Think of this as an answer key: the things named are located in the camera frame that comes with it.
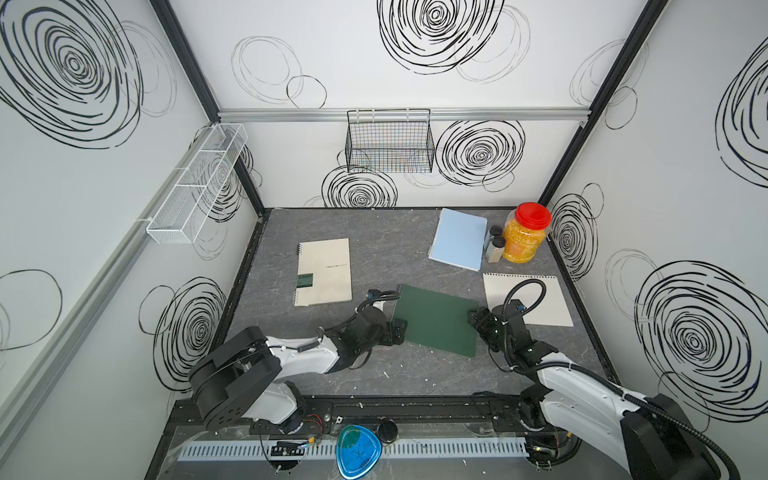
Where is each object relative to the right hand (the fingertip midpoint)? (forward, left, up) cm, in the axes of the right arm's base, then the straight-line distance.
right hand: (474, 320), depth 88 cm
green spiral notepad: (-2, +11, +3) cm, 12 cm away
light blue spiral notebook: (+35, -1, -5) cm, 36 cm away
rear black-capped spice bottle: (+30, -11, +5) cm, 32 cm away
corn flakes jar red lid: (+30, -21, +13) cm, 39 cm away
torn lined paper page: (+6, -27, -5) cm, 28 cm away
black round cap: (-29, +24, +8) cm, 39 cm away
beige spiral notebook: (+16, +48, -1) cm, 50 cm away
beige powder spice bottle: (+23, -10, +4) cm, 26 cm away
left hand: (-3, +23, +1) cm, 23 cm away
